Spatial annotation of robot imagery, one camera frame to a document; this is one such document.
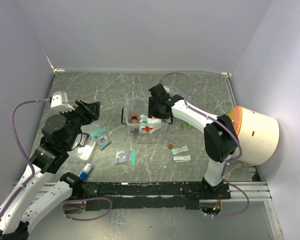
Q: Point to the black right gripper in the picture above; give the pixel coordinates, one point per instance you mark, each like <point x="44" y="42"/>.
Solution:
<point x="152" y="113"/>

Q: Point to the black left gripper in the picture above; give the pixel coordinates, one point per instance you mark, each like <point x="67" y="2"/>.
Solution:
<point x="88" y="111"/>

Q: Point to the white bottle green label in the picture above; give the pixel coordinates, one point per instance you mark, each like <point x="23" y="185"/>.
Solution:
<point x="143" y="119"/>

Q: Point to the teal bandage roll package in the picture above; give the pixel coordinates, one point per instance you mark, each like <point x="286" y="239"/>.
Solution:
<point x="101" y="138"/>

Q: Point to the brown medicine bottle orange cap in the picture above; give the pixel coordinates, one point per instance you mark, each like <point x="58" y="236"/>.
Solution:
<point x="134" y="121"/>

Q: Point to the white blue gauze packet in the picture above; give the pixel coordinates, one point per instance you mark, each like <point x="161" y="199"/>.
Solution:
<point x="154" y="121"/>

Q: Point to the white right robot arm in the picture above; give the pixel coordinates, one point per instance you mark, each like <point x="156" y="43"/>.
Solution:
<point x="220" y="138"/>

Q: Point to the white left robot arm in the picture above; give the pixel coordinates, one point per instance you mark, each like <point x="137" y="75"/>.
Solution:
<point x="20" y="213"/>

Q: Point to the clear divider tray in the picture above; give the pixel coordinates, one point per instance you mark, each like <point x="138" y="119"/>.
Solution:
<point x="175" y="91"/>

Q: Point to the clear first aid box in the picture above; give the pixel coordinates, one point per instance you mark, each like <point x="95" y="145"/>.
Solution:
<point x="139" y="105"/>

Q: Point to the small green packet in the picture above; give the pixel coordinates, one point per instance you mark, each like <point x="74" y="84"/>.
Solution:
<point x="186" y="125"/>

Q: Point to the teal plaster packet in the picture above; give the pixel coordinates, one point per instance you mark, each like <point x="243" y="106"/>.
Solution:
<point x="182" y="149"/>

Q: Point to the white plaster packet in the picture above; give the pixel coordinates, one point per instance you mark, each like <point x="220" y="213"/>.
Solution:
<point x="182" y="159"/>

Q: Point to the clear zip bag teal strip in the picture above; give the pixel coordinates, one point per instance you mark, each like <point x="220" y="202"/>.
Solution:
<point x="125" y="157"/>

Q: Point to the blue white ointment tube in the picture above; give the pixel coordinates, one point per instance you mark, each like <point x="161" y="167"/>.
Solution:
<point x="85" y="171"/>

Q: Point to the cream cylinder orange face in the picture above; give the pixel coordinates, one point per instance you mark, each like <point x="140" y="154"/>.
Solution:
<point x="258" y="134"/>

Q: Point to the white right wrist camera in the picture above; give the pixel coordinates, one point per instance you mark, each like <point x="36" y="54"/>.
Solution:
<point x="167" y="89"/>

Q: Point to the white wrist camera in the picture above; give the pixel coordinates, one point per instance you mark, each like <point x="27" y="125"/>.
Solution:
<point x="59" y="102"/>
<point x="167" y="89"/>

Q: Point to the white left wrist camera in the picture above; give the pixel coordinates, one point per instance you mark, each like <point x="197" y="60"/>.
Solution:
<point x="59" y="102"/>

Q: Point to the clear box lid black handle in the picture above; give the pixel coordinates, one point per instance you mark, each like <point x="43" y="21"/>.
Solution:
<point x="85" y="153"/>

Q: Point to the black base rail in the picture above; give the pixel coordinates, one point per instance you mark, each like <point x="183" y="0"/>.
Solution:
<point x="152" y="195"/>

